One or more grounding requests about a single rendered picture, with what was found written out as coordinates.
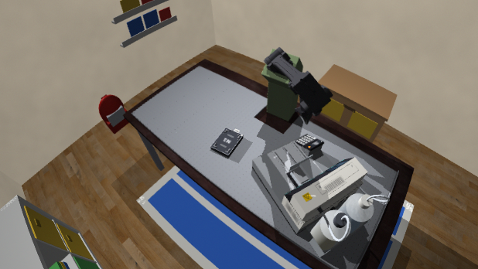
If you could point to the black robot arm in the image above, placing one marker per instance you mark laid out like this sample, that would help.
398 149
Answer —
315 96

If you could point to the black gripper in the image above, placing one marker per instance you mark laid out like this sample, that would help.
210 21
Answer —
304 115

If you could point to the white plastic bottle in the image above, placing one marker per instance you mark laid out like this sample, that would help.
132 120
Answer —
321 232
358 212

